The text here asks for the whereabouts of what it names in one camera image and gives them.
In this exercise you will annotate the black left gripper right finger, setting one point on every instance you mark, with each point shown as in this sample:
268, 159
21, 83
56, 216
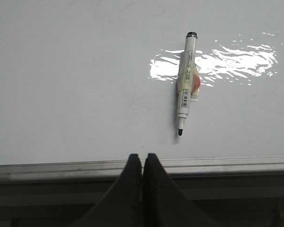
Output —
164, 205

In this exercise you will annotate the white whiteboard with aluminium frame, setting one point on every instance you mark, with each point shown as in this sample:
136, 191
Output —
85, 83

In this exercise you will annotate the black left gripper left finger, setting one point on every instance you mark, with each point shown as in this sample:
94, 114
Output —
120, 205

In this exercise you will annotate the white black whiteboard marker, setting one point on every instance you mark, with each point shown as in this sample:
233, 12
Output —
188, 81

